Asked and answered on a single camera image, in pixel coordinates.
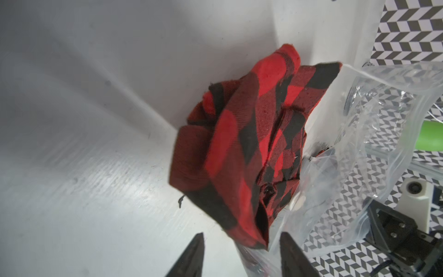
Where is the green plastic wine glass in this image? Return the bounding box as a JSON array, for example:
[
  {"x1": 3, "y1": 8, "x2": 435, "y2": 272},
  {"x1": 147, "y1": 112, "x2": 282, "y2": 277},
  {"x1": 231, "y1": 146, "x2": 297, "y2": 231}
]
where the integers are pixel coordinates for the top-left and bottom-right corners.
[{"x1": 415, "y1": 121, "x2": 443, "y2": 152}]

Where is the red black checked shirt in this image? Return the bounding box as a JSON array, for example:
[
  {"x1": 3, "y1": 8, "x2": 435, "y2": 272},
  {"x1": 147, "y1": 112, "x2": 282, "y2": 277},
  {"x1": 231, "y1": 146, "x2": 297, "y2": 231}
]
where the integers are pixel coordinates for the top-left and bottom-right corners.
[{"x1": 169, "y1": 44, "x2": 342, "y2": 249}]

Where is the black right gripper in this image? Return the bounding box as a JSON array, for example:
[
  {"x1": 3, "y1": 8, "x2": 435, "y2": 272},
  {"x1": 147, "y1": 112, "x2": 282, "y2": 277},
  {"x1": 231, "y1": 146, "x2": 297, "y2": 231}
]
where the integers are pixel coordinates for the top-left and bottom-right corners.
[{"x1": 365, "y1": 200, "x2": 443, "y2": 277}]

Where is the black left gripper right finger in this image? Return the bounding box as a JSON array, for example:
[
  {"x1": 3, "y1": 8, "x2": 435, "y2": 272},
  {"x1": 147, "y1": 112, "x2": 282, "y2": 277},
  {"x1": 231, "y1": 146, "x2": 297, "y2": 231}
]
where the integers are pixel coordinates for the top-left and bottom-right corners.
[{"x1": 280, "y1": 232, "x2": 320, "y2": 277}]

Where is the clear vacuum bag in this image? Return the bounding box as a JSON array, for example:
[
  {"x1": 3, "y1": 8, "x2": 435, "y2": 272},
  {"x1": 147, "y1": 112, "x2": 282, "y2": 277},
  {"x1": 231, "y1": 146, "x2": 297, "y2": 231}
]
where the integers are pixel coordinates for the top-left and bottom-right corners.
[{"x1": 235, "y1": 61, "x2": 443, "y2": 277}]

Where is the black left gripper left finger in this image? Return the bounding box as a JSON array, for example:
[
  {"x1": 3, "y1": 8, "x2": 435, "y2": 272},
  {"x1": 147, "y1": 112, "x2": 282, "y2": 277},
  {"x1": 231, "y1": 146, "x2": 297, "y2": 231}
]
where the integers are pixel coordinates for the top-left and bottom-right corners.
[{"x1": 166, "y1": 233, "x2": 205, "y2": 277}]

